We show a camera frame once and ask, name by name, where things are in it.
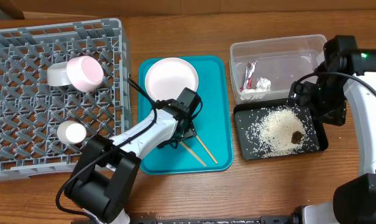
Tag wooden chopstick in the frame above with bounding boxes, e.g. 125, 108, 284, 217
196, 135, 218, 164
180, 142, 207, 167

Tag large white plate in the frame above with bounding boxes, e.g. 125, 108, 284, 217
145, 57, 199, 101

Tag white napkin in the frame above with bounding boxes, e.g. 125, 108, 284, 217
241, 77, 271, 100

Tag red foil sauce packet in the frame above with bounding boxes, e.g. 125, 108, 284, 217
240, 60, 257, 92

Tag white paper cup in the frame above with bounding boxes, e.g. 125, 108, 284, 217
57, 121, 87, 144

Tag grey bowl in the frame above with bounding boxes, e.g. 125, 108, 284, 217
47, 62, 71, 86

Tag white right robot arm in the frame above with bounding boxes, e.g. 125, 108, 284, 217
287, 35, 376, 223

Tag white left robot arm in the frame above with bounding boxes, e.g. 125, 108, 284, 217
55, 88, 203, 223

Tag black food waste tray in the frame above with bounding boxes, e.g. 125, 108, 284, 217
233, 98, 329, 161

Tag clear plastic waste bin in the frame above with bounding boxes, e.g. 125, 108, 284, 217
229, 34, 327, 105

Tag teal plastic tray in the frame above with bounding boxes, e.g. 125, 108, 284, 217
140, 55, 234, 175

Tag brown food scrap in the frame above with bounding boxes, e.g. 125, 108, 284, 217
291, 131, 304, 144

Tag pile of white rice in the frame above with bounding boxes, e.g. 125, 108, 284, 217
244, 106, 321, 158

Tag grey plastic dish rack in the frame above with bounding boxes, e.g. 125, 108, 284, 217
0, 18, 133, 181

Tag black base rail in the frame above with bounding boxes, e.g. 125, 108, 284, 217
112, 214, 303, 224

